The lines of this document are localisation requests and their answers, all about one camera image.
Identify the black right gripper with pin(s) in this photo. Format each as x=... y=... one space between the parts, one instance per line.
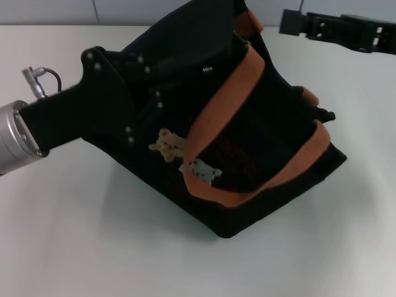
x=362 y=34

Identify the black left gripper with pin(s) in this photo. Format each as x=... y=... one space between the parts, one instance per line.
x=92 y=108

